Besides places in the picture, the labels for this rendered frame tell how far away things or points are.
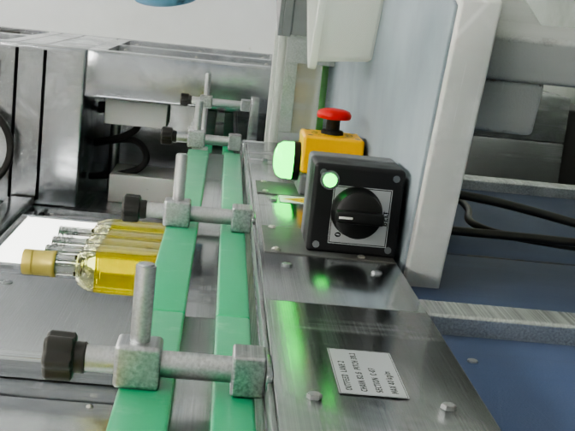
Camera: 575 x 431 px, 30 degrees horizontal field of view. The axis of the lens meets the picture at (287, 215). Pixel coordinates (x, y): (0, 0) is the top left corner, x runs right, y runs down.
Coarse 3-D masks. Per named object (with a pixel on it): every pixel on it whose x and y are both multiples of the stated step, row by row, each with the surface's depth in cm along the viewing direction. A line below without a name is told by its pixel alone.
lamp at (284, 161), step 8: (280, 144) 124; (288, 144) 124; (296, 144) 124; (280, 152) 123; (288, 152) 123; (296, 152) 123; (280, 160) 123; (288, 160) 123; (296, 160) 123; (280, 168) 123; (288, 168) 123; (296, 168) 123; (280, 176) 124; (288, 176) 124; (296, 176) 124
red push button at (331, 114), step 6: (324, 108) 124; (330, 108) 124; (318, 114) 123; (324, 114) 123; (330, 114) 122; (336, 114) 122; (342, 114) 123; (348, 114) 123; (330, 120) 124; (336, 120) 122; (342, 120) 123; (348, 120) 123; (330, 126) 124; (336, 126) 124
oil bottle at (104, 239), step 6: (90, 240) 147; (96, 240) 147; (102, 240) 147; (108, 240) 147; (114, 240) 148; (120, 240) 148; (126, 240) 148; (132, 240) 149; (138, 240) 149; (144, 240) 149; (150, 240) 150; (84, 246) 146; (138, 246) 146; (144, 246) 146; (150, 246) 146; (156, 246) 147
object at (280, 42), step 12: (276, 24) 181; (276, 36) 183; (276, 48) 184; (276, 60) 168; (276, 72) 168; (276, 84) 169; (276, 96) 169; (276, 108) 170; (276, 120) 171; (276, 132) 171
